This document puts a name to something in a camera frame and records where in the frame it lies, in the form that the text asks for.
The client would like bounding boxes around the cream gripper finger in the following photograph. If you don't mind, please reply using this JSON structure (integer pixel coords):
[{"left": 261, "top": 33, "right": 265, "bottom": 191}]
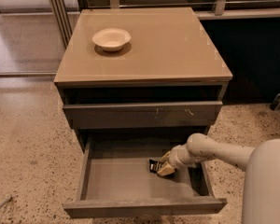
[
  {"left": 159, "top": 151, "right": 171, "bottom": 162},
  {"left": 157, "top": 161, "right": 175, "bottom": 176}
]

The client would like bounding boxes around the black rxbar chocolate wrapper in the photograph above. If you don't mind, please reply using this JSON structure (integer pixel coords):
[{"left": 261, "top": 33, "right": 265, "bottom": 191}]
[{"left": 149, "top": 160, "right": 159, "bottom": 175}]

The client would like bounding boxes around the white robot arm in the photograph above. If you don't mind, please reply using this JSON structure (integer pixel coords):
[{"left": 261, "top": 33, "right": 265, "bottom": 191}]
[{"left": 157, "top": 133, "right": 280, "bottom": 224}]

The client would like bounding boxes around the open grey middle drawer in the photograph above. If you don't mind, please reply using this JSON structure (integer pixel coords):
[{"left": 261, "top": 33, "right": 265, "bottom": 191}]
[{"left": 63, "top": 135, "right": 227, "bottom": 218}]

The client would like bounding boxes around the grey drawer cabinet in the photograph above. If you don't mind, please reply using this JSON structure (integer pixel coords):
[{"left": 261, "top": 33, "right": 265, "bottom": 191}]
[{"left": 54, "top": 8, "right": 232, "bottom": 146}]

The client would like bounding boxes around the closed grey top drawer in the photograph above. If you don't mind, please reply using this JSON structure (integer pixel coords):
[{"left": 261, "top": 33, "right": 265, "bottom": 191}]
[{"left": 63, "top": 101, "right": 222, "bottom": 129}]

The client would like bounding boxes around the white ceramic bowl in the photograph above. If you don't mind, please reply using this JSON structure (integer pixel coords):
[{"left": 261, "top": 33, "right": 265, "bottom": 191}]
[{"left": 92, "top": 28, "right": 132, "bottom": 52}]

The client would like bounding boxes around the small grey floor bracket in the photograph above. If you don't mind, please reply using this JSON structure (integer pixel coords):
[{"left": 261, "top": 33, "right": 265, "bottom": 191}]
[{"left": 270, "top": 93, "right": 280, "bottom": 111}]

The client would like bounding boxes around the grey floor cable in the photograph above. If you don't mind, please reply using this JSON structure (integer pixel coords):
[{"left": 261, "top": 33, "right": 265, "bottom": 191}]
[{"left": 0, "top": 195, "right": 13, "bottom": 217}]

